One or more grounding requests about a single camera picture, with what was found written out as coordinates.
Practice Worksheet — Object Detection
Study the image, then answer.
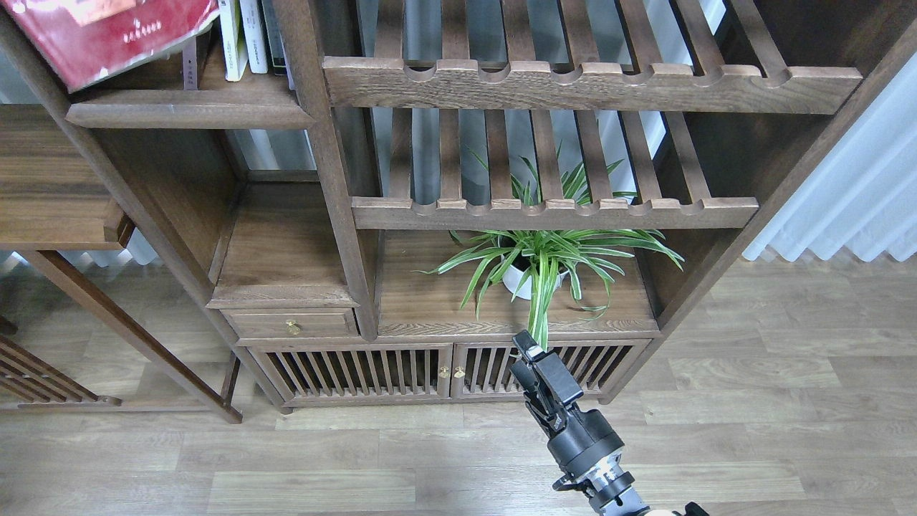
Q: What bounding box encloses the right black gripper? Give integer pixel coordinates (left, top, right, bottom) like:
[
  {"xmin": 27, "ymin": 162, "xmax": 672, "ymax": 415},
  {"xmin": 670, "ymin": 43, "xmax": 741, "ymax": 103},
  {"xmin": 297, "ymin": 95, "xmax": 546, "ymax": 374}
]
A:
[{"xmin": 511, "ymin": 330, "xmax": 623, "ymax": 482}]

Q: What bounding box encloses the dark maroon book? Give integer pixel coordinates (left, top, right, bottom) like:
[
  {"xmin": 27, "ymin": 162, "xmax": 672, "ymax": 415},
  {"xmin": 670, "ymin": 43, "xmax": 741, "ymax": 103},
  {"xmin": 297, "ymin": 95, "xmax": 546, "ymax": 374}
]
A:
[{"xmin": 181, "ymin": 29, "xmax": 211, "ymax": 90}]

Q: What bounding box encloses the red cover book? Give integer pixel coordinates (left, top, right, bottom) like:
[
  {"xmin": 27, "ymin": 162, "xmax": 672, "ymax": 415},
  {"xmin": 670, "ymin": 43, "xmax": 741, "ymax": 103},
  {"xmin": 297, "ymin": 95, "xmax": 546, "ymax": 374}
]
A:
[{"xmin": 2, "ymin": 1, "xmax": 219, "ymax": 92}]

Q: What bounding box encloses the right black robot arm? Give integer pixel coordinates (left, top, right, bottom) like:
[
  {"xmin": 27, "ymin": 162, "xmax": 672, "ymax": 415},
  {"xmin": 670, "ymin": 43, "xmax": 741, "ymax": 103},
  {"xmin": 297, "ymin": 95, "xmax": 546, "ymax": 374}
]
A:
[{"xmin": 511, "ymin": 330, "xmax": 675, "ymax": 515}]

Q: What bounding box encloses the spider plant in white pot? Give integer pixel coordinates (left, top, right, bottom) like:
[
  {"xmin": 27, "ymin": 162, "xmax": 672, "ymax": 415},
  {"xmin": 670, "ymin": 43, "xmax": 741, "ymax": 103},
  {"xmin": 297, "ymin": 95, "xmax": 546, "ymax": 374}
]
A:
[{"xmin": 429, "ymin": 229, "xmax": 684, "ymax": 349}]

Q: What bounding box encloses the dark wooden bookshelf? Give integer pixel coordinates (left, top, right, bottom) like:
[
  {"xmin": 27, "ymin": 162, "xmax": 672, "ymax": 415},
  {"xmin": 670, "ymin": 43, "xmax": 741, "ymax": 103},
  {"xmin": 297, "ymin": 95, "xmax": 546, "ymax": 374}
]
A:
[{"xmin": 0, "ymin": 0, "xmax": 917, "ymax": 425}]

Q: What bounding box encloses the white curtain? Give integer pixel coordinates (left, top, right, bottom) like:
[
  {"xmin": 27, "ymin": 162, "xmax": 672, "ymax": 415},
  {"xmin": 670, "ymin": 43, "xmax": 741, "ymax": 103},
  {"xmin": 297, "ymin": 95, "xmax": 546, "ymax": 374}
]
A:
[{"xmin": 742, "ymin": 56, "xmax": 916, "ymax": 262}]

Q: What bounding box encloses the pale purple upright book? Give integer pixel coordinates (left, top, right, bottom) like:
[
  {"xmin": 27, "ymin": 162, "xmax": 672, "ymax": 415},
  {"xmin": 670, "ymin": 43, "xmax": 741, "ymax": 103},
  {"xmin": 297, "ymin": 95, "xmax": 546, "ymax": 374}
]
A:
[{"xmin": 279, "ymin": 39, "xmax": 296, "ymax": 91}]

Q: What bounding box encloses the dark spine upright book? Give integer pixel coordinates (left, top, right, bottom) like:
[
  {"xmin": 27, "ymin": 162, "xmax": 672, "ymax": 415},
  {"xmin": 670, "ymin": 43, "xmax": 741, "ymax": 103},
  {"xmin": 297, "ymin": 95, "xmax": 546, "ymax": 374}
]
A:
[{"xmin": 261, "ymin": 0, "xmax": 287, "ymax": 75}]

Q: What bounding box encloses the white spine upright book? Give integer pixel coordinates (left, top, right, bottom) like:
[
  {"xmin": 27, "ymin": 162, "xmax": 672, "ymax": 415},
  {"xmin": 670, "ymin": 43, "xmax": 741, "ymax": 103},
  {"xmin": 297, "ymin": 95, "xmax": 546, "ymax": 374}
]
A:
[{"xmin": 240, "ymin": 0, "xmax": 271, "ymax": 73}]

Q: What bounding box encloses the wooden side furniture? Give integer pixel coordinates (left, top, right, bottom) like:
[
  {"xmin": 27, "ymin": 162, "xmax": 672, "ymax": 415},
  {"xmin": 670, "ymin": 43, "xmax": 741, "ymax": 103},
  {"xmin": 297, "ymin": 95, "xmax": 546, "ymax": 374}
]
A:
[{"xmin": 2, "ymin": 104, "xmax": 141, "ymax": 412}]

